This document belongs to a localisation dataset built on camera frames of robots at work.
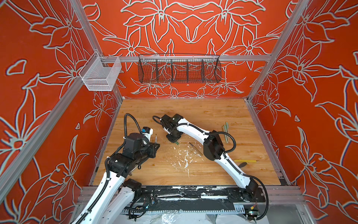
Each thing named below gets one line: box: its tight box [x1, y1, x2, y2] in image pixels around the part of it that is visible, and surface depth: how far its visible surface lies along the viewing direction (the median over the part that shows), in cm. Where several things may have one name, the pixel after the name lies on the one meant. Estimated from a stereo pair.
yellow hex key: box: [233, 160, 257, 163], surface depth 86 cm
